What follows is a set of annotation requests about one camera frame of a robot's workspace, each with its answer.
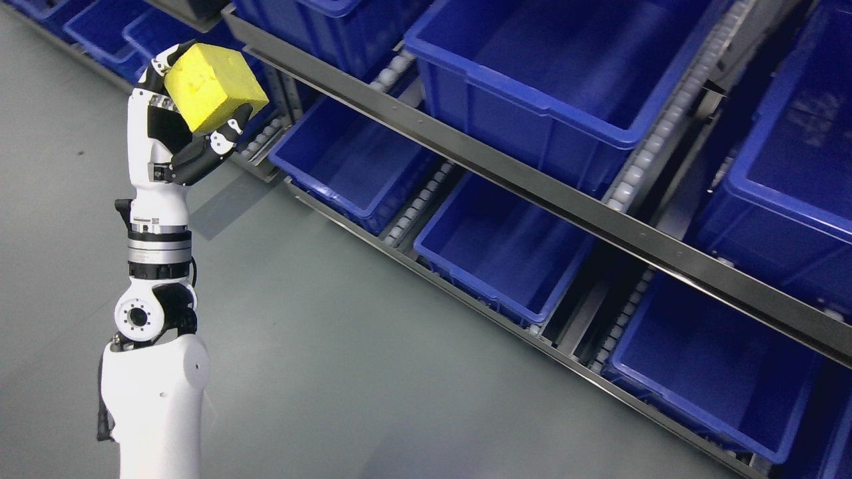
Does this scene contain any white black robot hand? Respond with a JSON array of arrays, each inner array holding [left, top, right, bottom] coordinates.
[[116, 41, 253, 236]]

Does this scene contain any yellow foam block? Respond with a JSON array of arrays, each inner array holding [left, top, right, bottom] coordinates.
[[164, 43, 269, 134]]

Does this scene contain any white robot forearm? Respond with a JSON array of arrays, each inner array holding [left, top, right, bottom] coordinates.
[[95, 224, 210, 478]]

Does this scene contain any blue bin lower middle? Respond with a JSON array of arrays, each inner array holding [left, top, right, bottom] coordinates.
[[268, 97, 438, 236]]

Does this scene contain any blue bin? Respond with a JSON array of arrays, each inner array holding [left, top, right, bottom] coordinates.
[[268, 97, 438, 236], [232, 1, 432, 79], [602, 275, 821, 464], [690, 1, 851, 319], [413, 173, 594, 328], [63, 0, 294, 144], [404, 1, 730, 199]]

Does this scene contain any steel shelf rack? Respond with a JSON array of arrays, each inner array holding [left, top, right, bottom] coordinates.
[[0, 0, 852, 479]]

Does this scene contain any blue bin upper middle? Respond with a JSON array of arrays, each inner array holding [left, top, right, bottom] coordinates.
[[404, 1, 730, 199]]

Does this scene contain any blue bin lower left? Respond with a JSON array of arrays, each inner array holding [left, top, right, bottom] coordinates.
[[63, 0, 294, 144]]

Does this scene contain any blue bin lower right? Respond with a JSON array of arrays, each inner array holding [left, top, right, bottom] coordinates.
[[413, 173, 594, 328]]

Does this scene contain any blue bin far right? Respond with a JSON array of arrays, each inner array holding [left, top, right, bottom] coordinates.
[[690, 1, 851, 319]]

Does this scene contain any blue bin bottom right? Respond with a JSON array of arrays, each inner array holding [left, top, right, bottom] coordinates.
[[602, 275, 821, 464]]

